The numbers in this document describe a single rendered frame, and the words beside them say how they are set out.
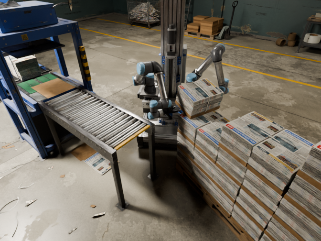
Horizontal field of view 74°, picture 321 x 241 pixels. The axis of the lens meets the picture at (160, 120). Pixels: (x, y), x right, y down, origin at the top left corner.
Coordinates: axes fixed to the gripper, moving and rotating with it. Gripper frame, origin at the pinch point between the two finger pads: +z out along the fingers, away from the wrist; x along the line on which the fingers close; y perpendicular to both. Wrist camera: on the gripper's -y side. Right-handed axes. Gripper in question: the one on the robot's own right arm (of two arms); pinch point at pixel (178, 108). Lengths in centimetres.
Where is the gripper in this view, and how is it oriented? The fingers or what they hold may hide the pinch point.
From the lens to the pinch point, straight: 228.9
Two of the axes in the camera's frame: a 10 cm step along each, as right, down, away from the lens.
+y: -1.2, -9.0, -4.2
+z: 8.7, -3.0, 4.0
